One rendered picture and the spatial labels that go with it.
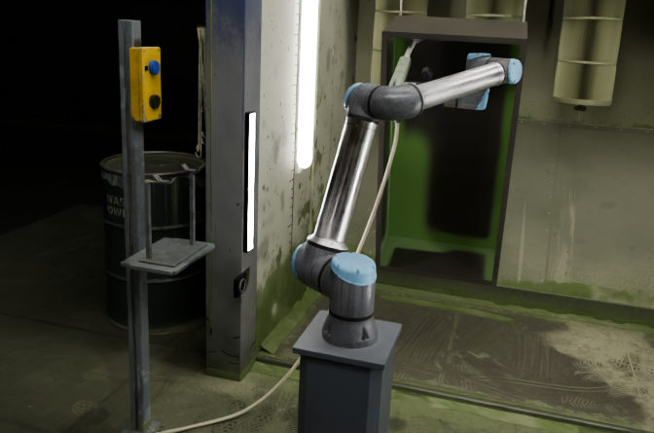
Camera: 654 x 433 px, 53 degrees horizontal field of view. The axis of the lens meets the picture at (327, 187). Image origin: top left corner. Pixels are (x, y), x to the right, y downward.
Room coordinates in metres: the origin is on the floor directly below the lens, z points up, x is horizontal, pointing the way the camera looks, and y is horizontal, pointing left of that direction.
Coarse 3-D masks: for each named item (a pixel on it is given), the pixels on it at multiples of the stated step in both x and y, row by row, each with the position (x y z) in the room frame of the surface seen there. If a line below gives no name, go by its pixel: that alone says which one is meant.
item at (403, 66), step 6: (414, 42) 2.99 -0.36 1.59; (408, 48) 2.93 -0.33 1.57; (408, 54) 2.87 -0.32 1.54; (402, 60) 2.79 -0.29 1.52; (408, 60) 2.79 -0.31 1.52; (396, 66) 2.75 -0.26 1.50; (402, 66) 2.74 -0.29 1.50; (408, 66) 2.76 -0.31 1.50; (396, 72) 2.69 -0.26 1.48; (402, 72) 2.70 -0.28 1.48; (396, 78) 2.65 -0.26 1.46; (402, 78) 2.65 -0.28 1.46; (390, 84) 2.60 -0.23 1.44; (396, 84) 2.60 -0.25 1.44; (402, 84) 2.64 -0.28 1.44
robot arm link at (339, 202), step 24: (360, 96) 2.23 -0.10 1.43; (360, 120) 2.21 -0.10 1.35; (360, 144) 2.20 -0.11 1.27; (336, 168) 2.21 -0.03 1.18; (360, 168) 2.20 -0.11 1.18; (336, 192) 2.18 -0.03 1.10; (336, 216) 2.16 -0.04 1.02; (312, 240) 2.14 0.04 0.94; (336, 240) 2.15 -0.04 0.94; (312, 264) 2.11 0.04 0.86; (312, 288) 2.12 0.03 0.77
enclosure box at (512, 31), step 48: (384, 48) 2.90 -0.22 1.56; (432, 48) 3.20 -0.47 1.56; (480, 48) 3.14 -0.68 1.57; (384, 144) 3.15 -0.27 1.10; (432, 144) 3.29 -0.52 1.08; (480, 144) 3.23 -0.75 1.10; (384, 192) 3.25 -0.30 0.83; (432, 192) 3.34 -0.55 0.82; (480, 192) 3.27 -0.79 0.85; (384, 240) 3.37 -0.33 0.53; (432, 240) 3.39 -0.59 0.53; (480, 240) 3.32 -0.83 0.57
